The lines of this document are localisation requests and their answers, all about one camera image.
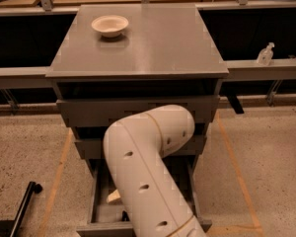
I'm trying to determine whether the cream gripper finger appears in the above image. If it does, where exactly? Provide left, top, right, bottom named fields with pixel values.
left=107, top=190, right=121, bottom=204

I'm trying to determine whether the dark blue rxbar wrapper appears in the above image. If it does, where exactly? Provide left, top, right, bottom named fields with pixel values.
left=121, top=211, right=130, bottom=221

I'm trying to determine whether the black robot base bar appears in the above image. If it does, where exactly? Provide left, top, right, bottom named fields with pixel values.
left=0, top=181, right=43, bottom=237

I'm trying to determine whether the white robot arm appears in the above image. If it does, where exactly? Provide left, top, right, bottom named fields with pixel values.
left=104, top=105, right=207, bottom=237

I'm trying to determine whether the grey open bottom drawer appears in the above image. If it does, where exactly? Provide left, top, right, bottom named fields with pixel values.
left=77, top=156, right=212, bottom=237

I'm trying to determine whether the grey top drawer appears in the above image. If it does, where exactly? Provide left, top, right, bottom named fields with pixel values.
left=57, top=95, right=219, bottom=127

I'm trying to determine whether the grey drawer cabinet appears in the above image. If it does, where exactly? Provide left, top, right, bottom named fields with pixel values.
left=46, top=4, right=229, bottom=171

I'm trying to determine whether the white paper bowl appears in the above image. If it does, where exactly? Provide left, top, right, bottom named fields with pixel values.
left=91, top=15, right=129, bottom=38

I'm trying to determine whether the grey metal rail frame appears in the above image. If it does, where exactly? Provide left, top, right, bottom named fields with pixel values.
left=0, top=0, right=296, bottom=91

